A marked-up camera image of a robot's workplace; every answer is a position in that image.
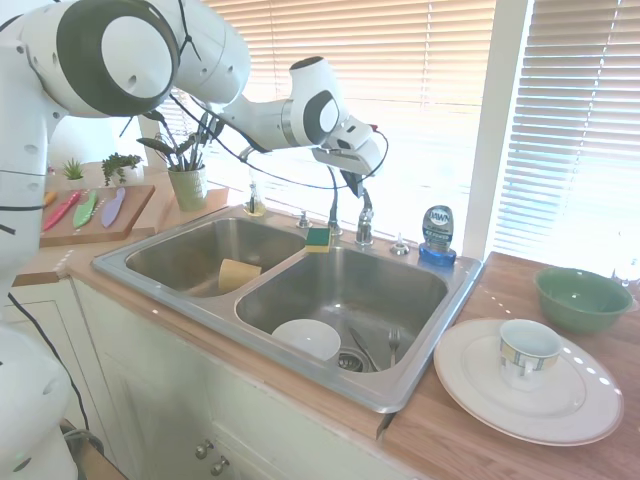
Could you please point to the green ribbed plant pot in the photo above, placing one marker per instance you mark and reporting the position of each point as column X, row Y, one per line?
column 189, row 187

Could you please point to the wide wooden window blind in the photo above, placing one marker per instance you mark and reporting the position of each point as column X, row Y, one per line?
column 400, row 50

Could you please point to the dark gooseneck faucet spout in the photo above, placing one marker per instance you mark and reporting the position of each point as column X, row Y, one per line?
column 334, row 205

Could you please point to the chrome soap dispenser pump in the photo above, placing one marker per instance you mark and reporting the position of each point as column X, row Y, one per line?
column 302, row 220

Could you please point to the white patterned mug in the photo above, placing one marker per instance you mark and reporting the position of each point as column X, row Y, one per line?
column 527, row 357

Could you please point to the wooden cutting board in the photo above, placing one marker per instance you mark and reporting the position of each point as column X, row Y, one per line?
column 130, row 210

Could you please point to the green kitchen knife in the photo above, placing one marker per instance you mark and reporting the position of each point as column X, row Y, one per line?
column 85, row 210

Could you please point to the yellow green sponge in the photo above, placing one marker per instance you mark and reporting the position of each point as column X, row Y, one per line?
column 318, row 241

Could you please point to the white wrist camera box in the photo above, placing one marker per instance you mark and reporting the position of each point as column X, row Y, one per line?
column 352, row 132

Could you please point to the silver table knife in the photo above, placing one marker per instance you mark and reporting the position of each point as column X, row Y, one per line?
column 362, row 347

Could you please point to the green glass mixing bowl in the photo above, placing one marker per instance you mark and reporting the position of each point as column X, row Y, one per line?
column 580, row 300

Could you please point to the stainless steel double sink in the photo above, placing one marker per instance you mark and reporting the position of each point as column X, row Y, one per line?
column 350, row 295

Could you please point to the red kitchen knife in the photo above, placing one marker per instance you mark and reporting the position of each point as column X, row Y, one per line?
column 60, row 210

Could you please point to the small trailing potted plant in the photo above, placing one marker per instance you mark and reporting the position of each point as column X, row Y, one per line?
column 120, row 169

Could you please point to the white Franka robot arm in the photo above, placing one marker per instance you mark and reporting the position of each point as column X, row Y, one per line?
column 30, row 100

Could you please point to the silver fork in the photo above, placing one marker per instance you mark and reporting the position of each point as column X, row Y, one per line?
column 394, row 342

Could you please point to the narrow wooden window blind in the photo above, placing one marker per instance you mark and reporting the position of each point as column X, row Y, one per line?
column 575, row 125

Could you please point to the large white dinner plate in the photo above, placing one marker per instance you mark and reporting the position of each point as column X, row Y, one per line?
column 500, row 400

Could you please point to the clear glass oil bottle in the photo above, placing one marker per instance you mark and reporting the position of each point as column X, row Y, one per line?
column 256, row 200

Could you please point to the metal cabinet knob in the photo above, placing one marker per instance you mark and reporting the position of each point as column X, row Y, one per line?
column 203, row 448
column 220, row 465

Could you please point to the blue Dawn dish soap bottle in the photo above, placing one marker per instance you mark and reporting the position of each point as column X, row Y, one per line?
column 437, row 235

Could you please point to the yellow sponge in sink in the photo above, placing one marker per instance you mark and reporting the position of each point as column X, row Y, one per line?
column 237, row 275

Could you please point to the white ceramic bowl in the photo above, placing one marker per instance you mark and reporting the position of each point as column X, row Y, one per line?
column 305, row 339

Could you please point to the purple kitchen knife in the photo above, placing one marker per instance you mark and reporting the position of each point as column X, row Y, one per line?
column 112, row 209

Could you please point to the dark leafy houseplant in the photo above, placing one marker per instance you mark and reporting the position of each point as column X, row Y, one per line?
column 175, row 145

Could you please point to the chrome sink side sprayer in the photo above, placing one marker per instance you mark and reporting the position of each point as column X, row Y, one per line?
column 400, row 246

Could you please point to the white kitchen base cabinet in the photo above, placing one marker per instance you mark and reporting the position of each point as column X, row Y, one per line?
column 175, row 390

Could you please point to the metal disposal drain flange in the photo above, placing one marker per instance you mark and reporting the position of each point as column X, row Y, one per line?
column 350, row 361

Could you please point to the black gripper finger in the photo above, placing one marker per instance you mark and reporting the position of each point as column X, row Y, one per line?
column 350, row 179
column 361, row 187

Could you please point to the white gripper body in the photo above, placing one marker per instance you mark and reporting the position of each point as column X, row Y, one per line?
column 357, row 159

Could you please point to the small spiky succulent plant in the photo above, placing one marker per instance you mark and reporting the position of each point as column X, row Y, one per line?
column 74, row 172

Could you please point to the orange kitchen knife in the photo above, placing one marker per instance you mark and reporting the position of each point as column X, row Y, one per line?
column 50, row 197

